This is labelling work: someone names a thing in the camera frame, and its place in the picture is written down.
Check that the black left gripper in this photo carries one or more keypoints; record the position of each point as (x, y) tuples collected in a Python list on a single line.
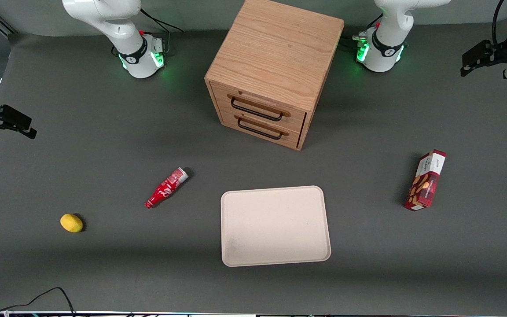
[(505, 53)]

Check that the red cookie box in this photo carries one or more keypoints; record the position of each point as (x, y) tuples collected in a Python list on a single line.
[(425, 182)]

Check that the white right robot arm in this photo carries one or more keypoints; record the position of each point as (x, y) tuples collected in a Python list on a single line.
[(137, 61)]

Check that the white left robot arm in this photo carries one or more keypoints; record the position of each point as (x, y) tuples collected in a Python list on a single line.
[(383, 53)]

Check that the beige rectangular tray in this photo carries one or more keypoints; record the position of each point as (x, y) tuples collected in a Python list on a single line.
[(274, 225)]

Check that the yellow lemon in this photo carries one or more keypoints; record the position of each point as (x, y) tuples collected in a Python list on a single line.
[(71, 223)]

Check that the red cola bottle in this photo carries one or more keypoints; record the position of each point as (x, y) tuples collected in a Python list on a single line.
[(164, 189)]

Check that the wooden two-drawer cabinet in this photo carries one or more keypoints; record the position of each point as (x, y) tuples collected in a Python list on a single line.
[(275, 48)]

